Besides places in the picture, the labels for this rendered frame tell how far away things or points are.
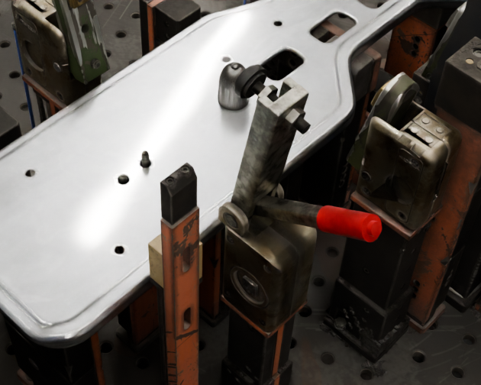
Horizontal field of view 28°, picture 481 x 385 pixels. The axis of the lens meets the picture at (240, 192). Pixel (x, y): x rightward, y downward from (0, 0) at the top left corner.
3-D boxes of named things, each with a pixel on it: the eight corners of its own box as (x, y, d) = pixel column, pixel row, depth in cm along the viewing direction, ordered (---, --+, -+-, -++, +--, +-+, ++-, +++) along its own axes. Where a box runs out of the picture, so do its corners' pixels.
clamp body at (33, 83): (79, 161, 135) (50, -41, 107) (136, 208, 130) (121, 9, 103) (27, 196, 130) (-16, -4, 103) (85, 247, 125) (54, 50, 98)
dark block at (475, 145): (401, 278, 124) (476, 33, 91) (445, 311, 121) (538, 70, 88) (377, 302, 121) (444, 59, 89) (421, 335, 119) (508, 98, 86)
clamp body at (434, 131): (353, 279, 124) (401, 70, 95) (424, 334, 119) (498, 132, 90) (305, 323, 119) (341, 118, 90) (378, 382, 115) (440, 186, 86)
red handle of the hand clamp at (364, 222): (257, 179, 86) (388, 202, 74) (266, 198, 87) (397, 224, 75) (224, 205, 84) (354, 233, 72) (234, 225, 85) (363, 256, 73)
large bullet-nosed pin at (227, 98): (232, 94, 104) (234, 49, 99) (253, 109, 103) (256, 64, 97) (211, 109, 102) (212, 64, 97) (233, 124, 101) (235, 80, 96)
